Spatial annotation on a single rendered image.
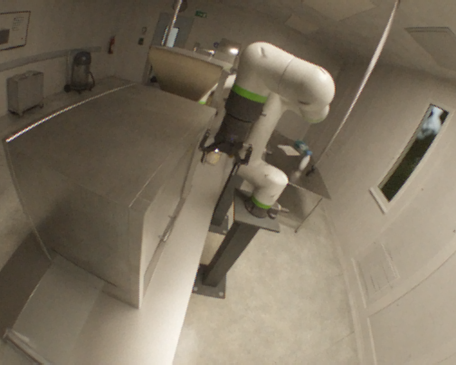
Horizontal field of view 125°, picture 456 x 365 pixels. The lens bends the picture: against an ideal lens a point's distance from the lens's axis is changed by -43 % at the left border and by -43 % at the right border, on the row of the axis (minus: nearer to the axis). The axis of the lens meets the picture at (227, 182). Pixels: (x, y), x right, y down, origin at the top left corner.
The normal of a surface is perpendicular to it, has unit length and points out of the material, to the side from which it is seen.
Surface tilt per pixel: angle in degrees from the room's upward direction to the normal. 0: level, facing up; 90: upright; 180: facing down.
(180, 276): 0
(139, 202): 0
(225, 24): 90
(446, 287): 90
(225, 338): 0
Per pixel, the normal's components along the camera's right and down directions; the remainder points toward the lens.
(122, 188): 0.34, -0.76
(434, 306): -0.93, -0.36
